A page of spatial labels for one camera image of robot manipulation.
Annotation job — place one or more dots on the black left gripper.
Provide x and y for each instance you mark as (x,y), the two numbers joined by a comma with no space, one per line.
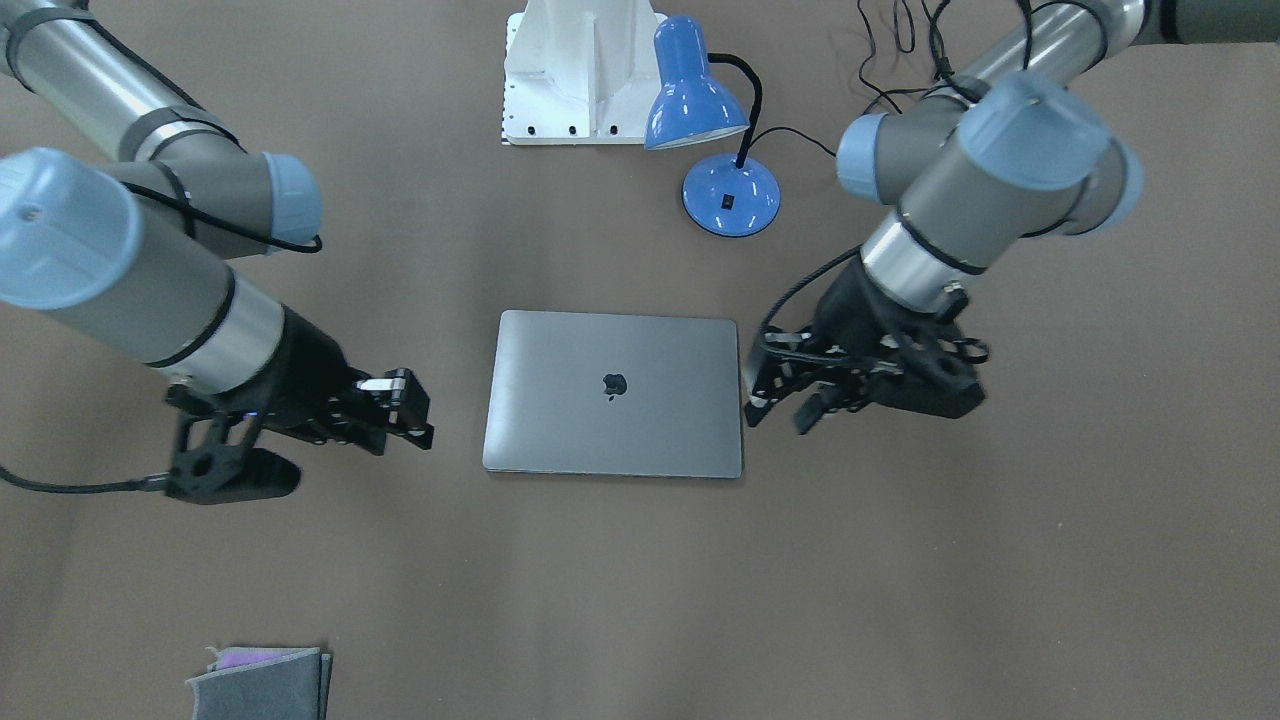
(848,305)

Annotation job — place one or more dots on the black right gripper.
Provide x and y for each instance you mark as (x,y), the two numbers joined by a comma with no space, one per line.
(308,368)

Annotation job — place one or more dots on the grey laptop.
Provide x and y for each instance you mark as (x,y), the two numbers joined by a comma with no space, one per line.
(617,395)

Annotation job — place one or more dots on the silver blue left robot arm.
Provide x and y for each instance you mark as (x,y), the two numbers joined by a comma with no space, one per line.
(995,153)

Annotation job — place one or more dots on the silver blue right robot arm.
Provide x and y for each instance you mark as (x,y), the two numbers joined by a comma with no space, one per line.
(136,254)

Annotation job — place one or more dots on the blue desk lamp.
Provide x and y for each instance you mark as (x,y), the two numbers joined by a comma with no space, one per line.
(729,194)

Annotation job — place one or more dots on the grey folded cloth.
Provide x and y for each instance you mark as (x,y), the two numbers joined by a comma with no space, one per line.
(263,683)

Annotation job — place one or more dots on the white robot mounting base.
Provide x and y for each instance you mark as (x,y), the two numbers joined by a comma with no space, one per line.
(579,73)

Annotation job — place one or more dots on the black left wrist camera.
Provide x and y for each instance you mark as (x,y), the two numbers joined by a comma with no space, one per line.
(938,378)

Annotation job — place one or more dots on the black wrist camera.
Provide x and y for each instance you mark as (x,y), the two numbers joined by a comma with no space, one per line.
(938,378)
(215,459)

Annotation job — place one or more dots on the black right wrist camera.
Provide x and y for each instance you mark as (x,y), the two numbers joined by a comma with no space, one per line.
(215,459)

